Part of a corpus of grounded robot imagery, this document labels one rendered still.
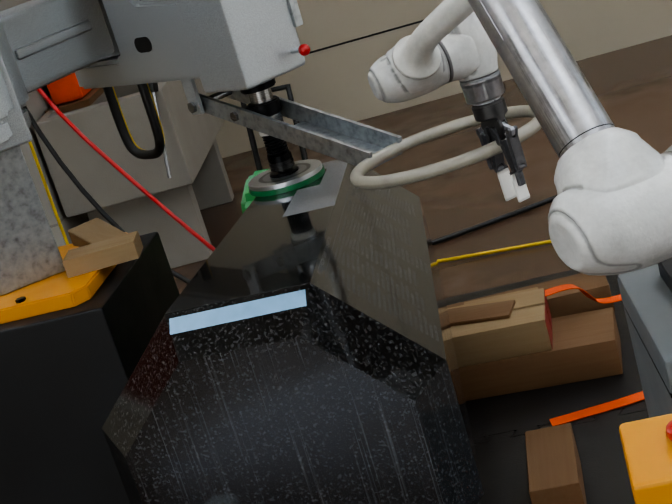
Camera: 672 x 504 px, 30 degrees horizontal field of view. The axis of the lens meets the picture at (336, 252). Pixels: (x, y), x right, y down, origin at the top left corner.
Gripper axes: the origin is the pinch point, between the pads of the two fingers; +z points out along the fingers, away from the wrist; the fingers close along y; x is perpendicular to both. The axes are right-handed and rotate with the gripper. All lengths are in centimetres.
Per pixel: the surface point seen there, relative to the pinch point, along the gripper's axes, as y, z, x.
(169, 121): 305, -8, -25
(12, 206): 103, -25, 87
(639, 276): -59, 8, 17
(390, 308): 5.0, 14.4, 36.1
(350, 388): -4, 23, 55
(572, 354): 58, 70, -37
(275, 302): 7, 2, 60
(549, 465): 9, 70, 8
